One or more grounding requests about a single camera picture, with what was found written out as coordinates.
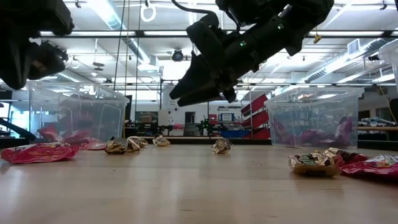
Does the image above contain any white cylindrical machine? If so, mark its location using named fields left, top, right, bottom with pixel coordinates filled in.
left=161, top=84, right=187, bottom=127

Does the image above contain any purple Skittles candy pack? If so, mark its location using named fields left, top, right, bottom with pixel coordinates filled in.
left=334, top=116, right=354, bottom=146
left=272, top=119, right=290, bottom=144
left=298, top=129, right=336, bottom=146

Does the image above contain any black ceiling camera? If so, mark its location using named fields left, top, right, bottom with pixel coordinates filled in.
left=171, top=49, right=185, bottom=63

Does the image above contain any silver ventilation duct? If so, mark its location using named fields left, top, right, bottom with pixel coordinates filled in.
left=88, top=0, right=152, bottom=65

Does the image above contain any white hanging ring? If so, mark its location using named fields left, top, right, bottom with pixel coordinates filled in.
left=140, top=0, right=157, bottom=23

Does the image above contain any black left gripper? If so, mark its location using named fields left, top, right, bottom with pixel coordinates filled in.
left=0, top=29, right=35, bottom=91

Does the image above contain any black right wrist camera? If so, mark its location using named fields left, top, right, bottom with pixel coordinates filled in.
left=185, top=14, right=225, bottom=63

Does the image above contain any yellow tag on cord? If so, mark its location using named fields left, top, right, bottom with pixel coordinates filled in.
left=313, top=26, right=323, bottom=44

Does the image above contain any red Skittles candy pack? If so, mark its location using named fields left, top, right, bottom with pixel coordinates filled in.
left=38, top=124, right=62, bottom=143
left=62, top=129, right=103, bottom=146
left=338, top=152, right=398, bottom=179
left=0, top=142, right=81, bottom=165
left=80, top=142, right=107, bottom=151

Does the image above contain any red shelf rack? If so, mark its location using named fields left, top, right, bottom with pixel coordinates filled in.
left=241, top=93, right=271, bottom=141

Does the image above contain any small clear plastic bin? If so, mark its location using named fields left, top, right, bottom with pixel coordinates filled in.
left=264, top=86, right=365, bottom=149
left=29, top=81, right=131, bottom=143

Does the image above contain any black frame bar with lights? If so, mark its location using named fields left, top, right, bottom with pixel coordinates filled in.
left=39, top=29, right=398, bottom=39

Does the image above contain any thin black hanging cable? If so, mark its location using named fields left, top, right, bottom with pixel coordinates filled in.
left=136, top=0, right=142, bottom=124
left=113, top=0, right=127, bottom=91

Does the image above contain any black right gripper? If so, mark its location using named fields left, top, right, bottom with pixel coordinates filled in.
left=169, top=29, right=268, bottom=108

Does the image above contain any blue storage bin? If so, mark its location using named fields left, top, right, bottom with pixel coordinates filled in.
left=221, top=129, right=252, bottom=139

